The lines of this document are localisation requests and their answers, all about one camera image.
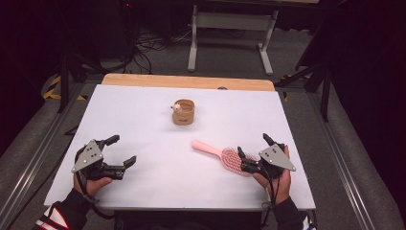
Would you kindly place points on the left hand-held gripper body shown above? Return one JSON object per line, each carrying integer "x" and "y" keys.
{"x": 87, "y": 157}

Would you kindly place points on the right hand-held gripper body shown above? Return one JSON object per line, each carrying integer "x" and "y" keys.
{"x": 276, "y": 158}

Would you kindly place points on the pink hairbrush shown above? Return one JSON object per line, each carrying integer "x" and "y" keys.
{"x": 207, "y": 149}

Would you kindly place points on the tan round container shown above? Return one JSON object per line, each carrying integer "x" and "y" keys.
{"x": 183, "y": 116}

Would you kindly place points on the person's right hand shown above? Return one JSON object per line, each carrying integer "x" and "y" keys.
{"x": 282, "y": 187}

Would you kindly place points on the person's left hand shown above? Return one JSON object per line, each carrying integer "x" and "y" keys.
{"x": 94, "y": 186}

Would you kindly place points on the white board sheet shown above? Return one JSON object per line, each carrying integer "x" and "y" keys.
{"x": 178, "y": 150}

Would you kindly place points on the small cream toy figure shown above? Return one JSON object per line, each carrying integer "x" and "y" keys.
{"x": 176, "y": 108}

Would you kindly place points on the black metal stand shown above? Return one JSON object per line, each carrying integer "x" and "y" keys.
{"x": 68, "y": 83}
{"x": 319, "y": 83}

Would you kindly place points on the yellow black hazard tape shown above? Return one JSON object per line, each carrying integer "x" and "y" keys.
{"x": 52, "y": 89}

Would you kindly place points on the aluminium floor rail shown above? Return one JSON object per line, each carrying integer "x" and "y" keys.
{"x": 341, "y": 159}
{"x": 35, "y": 159}

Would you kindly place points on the grey metal table frame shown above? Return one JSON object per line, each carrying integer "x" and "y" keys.
{"x": 233, "y": 20}

